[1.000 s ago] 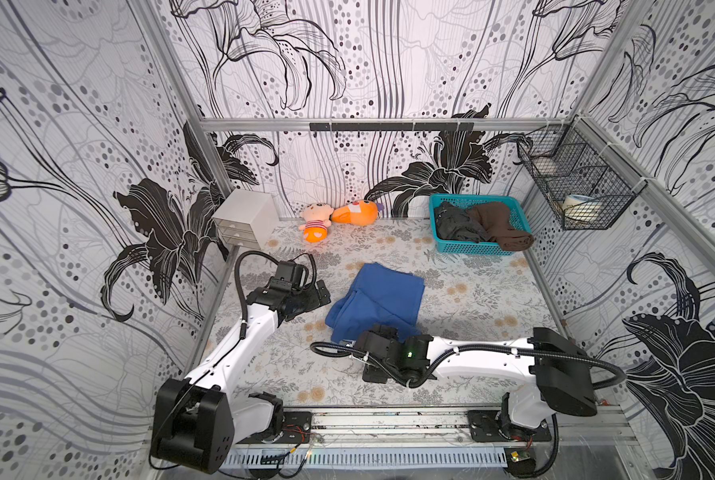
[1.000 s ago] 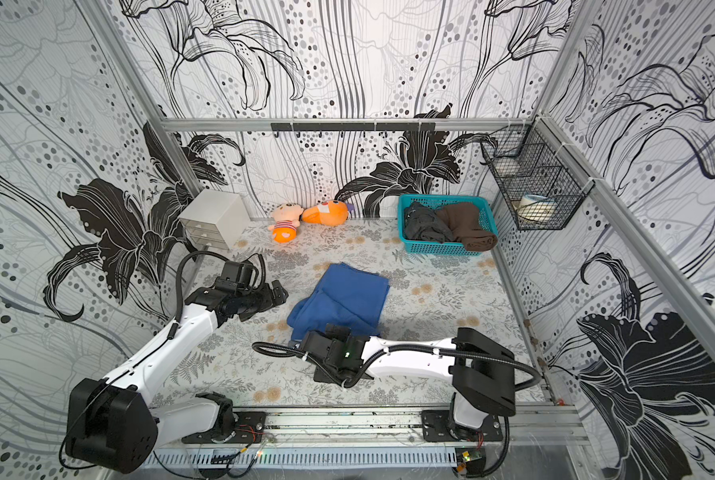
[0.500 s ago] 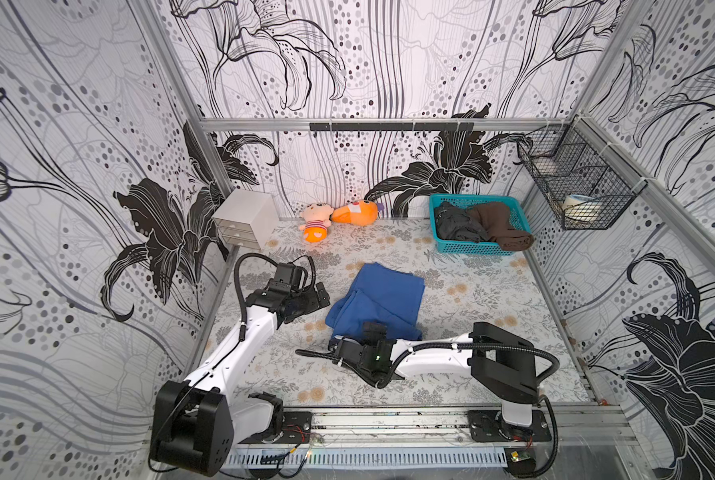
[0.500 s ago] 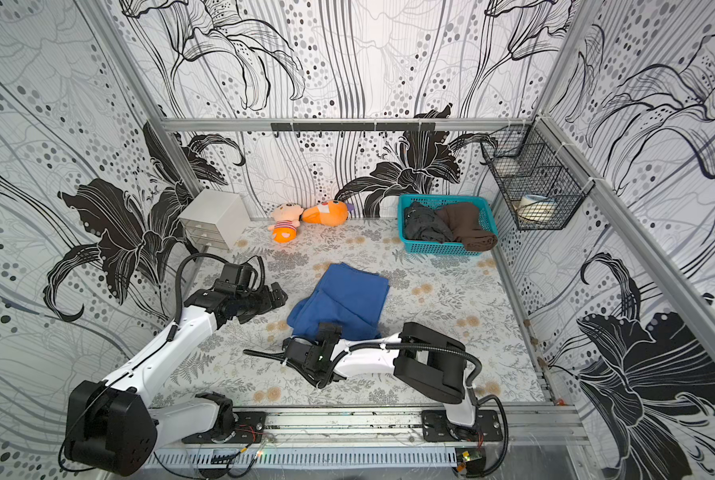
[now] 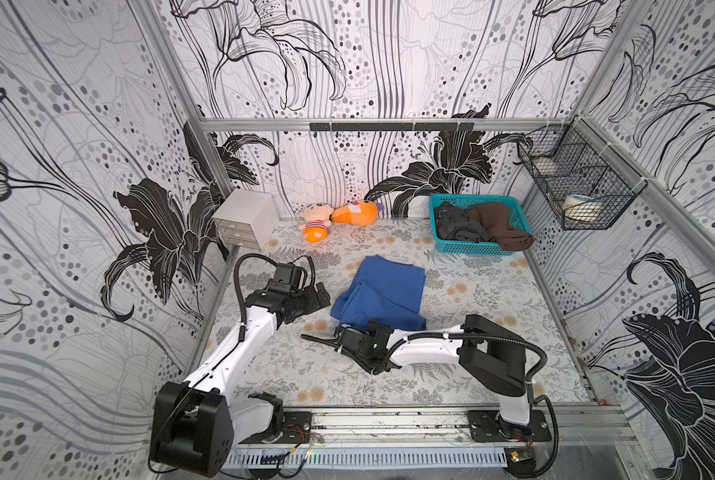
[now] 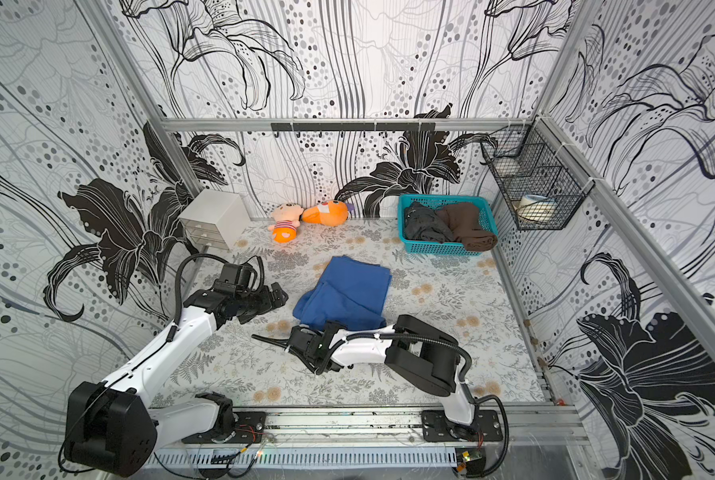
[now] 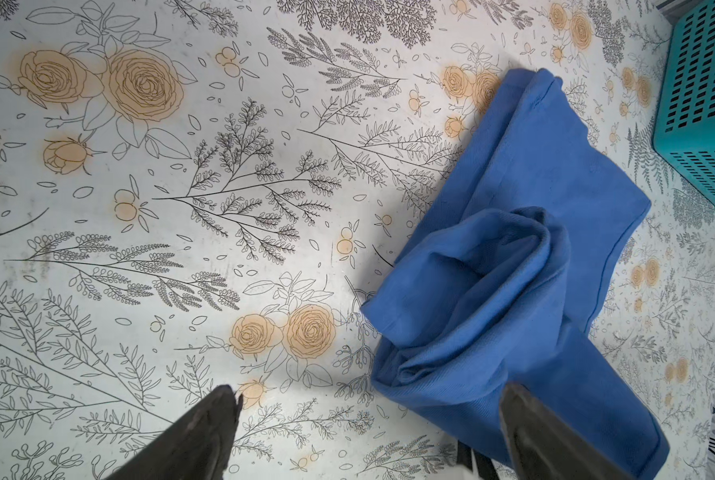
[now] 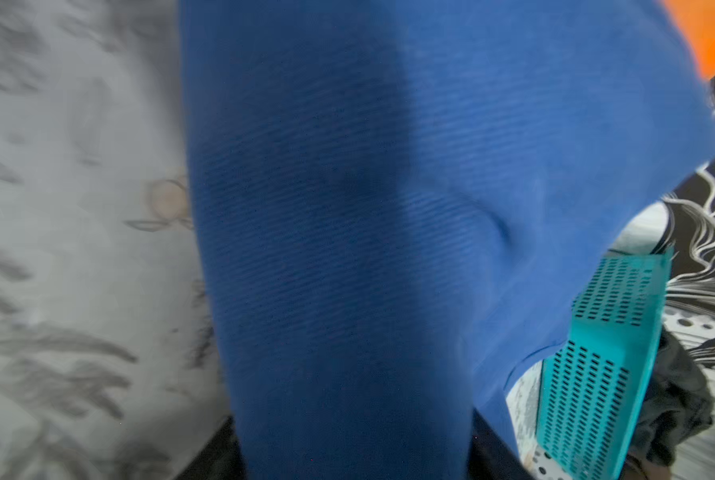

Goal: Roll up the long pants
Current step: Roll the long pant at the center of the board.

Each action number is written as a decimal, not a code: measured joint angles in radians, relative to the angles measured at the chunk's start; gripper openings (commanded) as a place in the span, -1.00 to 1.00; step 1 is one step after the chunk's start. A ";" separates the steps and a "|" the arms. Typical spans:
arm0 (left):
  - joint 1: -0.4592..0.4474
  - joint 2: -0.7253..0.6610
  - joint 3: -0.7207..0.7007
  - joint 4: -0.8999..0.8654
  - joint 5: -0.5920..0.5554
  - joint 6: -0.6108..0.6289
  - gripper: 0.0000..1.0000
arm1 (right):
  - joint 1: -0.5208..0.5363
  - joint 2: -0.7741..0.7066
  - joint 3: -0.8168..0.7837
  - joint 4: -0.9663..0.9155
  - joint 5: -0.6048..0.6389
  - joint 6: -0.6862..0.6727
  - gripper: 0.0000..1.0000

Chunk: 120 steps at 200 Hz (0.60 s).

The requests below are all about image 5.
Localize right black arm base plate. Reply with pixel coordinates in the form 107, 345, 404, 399
467, 410, 553, 443

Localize black wire wall basket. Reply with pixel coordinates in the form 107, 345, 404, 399
517, 119, 649, 230

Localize white item in wire basket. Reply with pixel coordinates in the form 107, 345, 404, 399
561, 194, 603, 224

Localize orange fish plush toy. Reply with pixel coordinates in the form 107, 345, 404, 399
331, 200, 383, 226

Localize dark grey folded garment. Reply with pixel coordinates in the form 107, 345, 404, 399
433, 201, 489, 243

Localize aluminium front rail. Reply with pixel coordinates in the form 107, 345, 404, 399
288, 403, 637, 448

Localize teal plastic basket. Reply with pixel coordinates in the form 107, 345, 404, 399
429, 194, 535, 256

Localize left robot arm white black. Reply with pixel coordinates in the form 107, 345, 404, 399
148, 262, 331, 477

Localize white mini drawer cabinet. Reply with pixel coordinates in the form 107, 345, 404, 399
213, 189, 280, 251

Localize white slotted cable duct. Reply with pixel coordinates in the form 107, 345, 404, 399
224, 446, 507, 470

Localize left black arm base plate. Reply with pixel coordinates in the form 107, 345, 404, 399
242, 410, 313, 445

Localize brown folded garment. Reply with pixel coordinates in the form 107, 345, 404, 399
467, 202, 535, 252

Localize pink pig plush toy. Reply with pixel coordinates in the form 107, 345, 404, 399
299, 203, 335, 243

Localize blue long pants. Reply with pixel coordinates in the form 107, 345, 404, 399
331, 255, 427, 331

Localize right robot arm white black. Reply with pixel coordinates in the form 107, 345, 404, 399
301, 314, 547, 441

